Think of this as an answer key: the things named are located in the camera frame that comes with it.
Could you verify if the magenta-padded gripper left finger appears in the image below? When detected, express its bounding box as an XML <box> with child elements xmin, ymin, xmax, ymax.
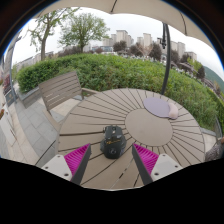
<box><xmin>41</xmin><ymin>143</ymin><xmax>92</xmax><ymax>186</ymax></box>

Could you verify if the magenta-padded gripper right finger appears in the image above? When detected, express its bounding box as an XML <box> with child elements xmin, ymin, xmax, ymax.
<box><xmin>131</xmin><ymin>143</ymin><xmax>184</xmax><ymax>187</ymax></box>

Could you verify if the black computer mouse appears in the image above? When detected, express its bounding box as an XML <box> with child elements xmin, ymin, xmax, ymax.
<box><xmin>99</xmin><ymin>124</ymin><xmax>128</xmax><ymax>160</ymax></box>

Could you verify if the purple mouse pad with wrist rest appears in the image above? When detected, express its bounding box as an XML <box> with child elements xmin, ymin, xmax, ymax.
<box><xmin>142</xmin><ymin>96</ymin><xmax>180</xmax><ymax>120</ymax></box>

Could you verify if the slatted wooden chair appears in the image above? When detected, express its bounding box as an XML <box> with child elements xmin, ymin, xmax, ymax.
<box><xmin>37</xmin><ymin>70</ymin><xmax>100</xmax><ymax>132</ymax></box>

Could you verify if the dark curved parasol pole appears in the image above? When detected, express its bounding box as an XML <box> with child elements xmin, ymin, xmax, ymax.
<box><xmin>156</xmin><ymin>22</ymin><xmax>172</xmax><ymax>96</ymax></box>

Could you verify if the group of apartment buildings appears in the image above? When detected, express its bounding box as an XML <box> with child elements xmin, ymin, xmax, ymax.
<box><xmin>101</xmin><ymin>29</ymin><xmax>198</xmax><ymax>63</ymax></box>

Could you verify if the thin-trunked leaning tree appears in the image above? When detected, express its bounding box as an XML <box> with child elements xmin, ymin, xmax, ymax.
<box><xmin>28</xmin><ymin>7</ymin><xmax>79</xmax><ymax>62</ymax></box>

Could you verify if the round-crowned green tree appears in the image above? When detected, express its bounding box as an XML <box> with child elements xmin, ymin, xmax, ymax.
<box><xmin>58</xmin><ymin>12</ymin><xmax>110</xmax><ymax>54</ymax></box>

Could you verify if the beige parasol canopy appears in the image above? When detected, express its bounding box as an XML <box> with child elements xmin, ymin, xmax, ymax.
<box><xmin>33</xmin><ymin>0</ymin><xmax>214</xmax><ymax>50</ymax></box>

